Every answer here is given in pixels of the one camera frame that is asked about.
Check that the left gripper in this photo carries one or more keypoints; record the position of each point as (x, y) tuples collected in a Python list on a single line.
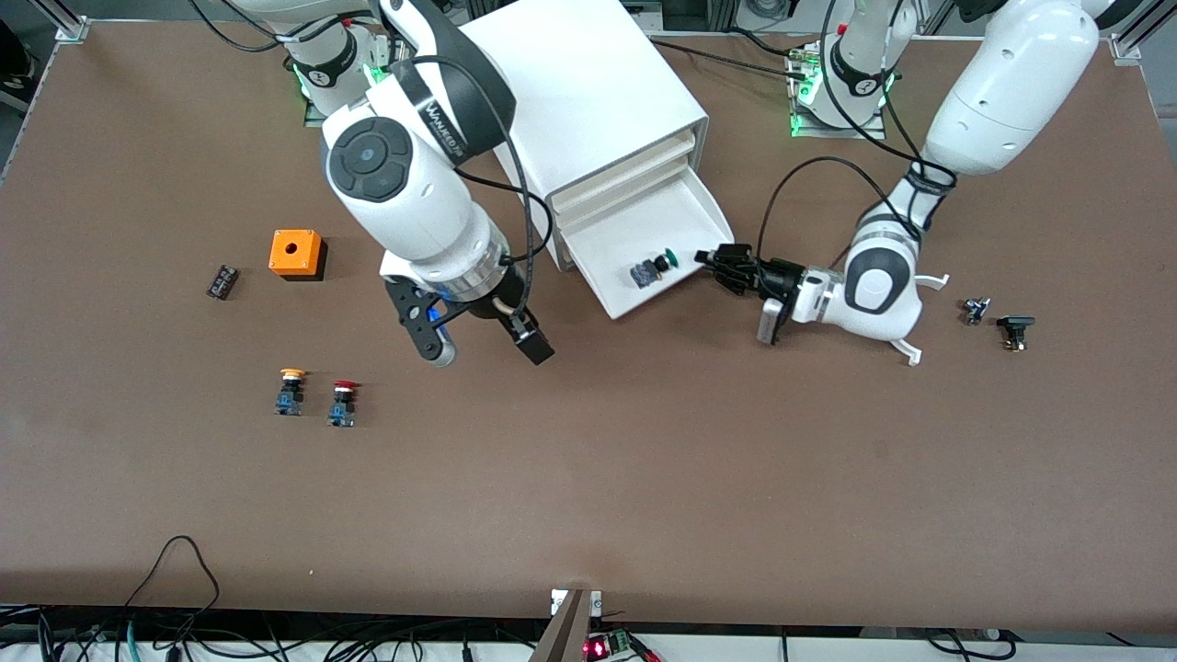
[(778, 275)]

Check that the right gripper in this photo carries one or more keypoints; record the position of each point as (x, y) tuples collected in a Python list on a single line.
[(494, 309)]

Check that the green push button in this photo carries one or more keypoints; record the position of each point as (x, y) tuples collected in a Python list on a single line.
[(651, 269)]

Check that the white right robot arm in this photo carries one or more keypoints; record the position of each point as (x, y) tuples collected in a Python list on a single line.
[(414, 202)]

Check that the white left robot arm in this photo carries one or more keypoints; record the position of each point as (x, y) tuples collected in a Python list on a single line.
[(1011, 83)]

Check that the red push button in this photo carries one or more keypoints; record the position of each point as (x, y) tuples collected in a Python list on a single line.
[(342, 409)]

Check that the yellow push button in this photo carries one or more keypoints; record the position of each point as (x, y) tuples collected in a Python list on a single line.
[(290, 395)]

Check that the orange button box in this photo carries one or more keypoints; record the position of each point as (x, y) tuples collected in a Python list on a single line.
[(294, 250)]

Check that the small black knob part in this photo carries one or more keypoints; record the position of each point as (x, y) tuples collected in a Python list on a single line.
[(975, 311)]

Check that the black terminal block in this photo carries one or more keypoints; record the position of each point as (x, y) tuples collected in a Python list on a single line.
[(222, 282)]

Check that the red LED circuit board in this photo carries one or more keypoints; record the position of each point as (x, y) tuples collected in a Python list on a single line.
[(602, 646)]

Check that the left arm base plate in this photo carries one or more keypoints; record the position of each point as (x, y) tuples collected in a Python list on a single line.
[(869, 133)]

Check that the white curved bracket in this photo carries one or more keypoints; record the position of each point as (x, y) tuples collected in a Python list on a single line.
[(910, 351)]

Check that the black switch part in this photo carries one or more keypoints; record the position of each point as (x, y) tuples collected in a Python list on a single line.
[(1015, 324)]

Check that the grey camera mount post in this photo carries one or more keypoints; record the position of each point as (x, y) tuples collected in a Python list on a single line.
[(565, 634)]

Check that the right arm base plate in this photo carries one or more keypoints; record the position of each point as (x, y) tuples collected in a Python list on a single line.
[(313, 112)]

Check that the aluminium frame profile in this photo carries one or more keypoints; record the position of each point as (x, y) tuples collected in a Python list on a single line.
[(1136, 37), (64, 23)]

